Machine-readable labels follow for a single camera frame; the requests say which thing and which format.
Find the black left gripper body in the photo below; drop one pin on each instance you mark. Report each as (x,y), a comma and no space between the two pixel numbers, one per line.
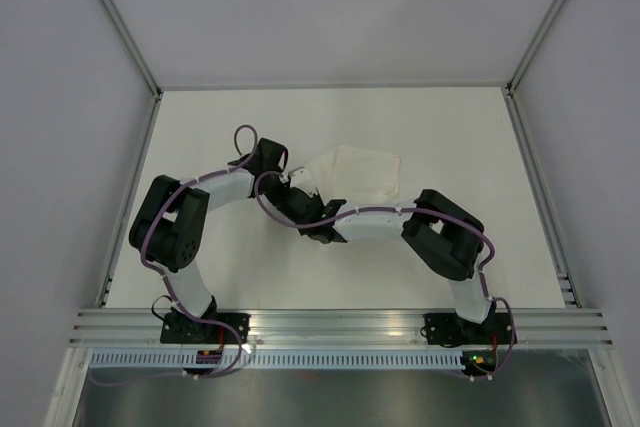
(263,158)

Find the aluminium frame post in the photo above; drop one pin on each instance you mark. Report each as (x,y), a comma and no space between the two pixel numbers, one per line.
(541,32)
(118,23)

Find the white slotted cable duct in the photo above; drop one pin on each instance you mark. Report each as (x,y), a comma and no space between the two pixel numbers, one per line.
(281,359)

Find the aluminium front frame rail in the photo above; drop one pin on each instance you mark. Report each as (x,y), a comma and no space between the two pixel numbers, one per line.
(536,329)

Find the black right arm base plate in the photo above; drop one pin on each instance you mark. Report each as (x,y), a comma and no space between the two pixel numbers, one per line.
(449,331)

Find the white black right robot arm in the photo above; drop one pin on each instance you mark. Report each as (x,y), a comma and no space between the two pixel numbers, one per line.
(447,238)

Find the white cloth napkin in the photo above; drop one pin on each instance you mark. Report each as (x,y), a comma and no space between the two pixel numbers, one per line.
(357,175)

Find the aluminium frame rail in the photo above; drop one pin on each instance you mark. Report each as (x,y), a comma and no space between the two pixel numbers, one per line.
(536,329)
(333,85)

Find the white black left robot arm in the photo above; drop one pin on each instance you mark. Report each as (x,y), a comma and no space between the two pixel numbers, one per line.
(167,232)

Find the aluminium left frame post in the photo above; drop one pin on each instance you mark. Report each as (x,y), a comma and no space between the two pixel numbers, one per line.
(118,23)

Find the aluminium right frame post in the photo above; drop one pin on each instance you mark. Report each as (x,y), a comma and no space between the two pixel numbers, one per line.
(541,32)

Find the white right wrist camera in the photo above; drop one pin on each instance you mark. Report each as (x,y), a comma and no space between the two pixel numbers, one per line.
(301,179)

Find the aluminium back frame rail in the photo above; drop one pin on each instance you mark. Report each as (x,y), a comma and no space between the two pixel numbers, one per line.
(333,85)

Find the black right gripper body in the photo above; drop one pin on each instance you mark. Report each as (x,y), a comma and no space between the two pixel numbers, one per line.
(316,197)

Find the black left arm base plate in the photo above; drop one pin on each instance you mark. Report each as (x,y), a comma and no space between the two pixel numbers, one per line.
(178,329)

